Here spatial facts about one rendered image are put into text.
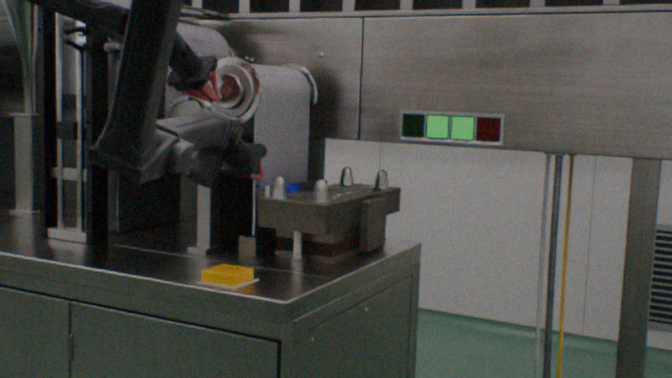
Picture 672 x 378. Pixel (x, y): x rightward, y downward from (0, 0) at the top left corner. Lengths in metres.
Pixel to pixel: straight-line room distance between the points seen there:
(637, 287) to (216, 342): 0.99
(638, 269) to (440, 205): 2.49
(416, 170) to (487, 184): 0.41
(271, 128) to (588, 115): 0.68
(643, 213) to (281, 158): 0.84
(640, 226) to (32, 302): 1.35
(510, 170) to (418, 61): 2.39
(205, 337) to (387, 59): 0.81
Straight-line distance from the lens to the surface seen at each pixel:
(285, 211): 1.57
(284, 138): 1.74
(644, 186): 1.88
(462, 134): 1.78
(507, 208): 4.19
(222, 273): 1.39
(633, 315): 1.93
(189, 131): 1.20
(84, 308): 1.63
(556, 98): 1.73
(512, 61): 1.76
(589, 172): 4.09
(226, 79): 1.65
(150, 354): 1.54
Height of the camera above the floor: 1.25
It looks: 7 degrees down
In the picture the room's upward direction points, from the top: 2 degrees clockwise
